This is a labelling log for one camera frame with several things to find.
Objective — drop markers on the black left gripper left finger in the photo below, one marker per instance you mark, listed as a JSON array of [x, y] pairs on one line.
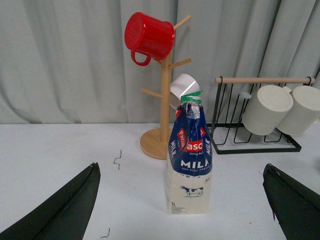
[[64, 215]]

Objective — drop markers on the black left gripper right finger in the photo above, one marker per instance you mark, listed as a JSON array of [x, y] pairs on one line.
[[296, 207]]

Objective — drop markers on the blue white milk carton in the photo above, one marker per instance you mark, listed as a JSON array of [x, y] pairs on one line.
[[189, 160]]

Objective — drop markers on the white cup on tree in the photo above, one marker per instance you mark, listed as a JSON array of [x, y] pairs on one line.
[[183, 85]]

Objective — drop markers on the cream ribbed mug right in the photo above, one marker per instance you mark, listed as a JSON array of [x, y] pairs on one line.
[[304, 112]]

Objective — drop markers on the cream ribbed mug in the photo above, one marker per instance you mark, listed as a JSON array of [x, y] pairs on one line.
[[304, 112], [266, 109]]

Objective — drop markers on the cream ribbed mug left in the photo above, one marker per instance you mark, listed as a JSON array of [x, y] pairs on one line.
[[266, 109]]

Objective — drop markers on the wooden mug tree stand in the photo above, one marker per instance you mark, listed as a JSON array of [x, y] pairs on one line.
[[154, 142]]

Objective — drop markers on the grey curtain backdrop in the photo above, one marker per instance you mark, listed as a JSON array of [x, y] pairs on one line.
[[65, 61]]

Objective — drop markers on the red enamel mug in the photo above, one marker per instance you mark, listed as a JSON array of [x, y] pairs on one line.
[[148, 38]]

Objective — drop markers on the black wire mug rack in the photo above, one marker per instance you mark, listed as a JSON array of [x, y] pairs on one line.
[[228, 133]]

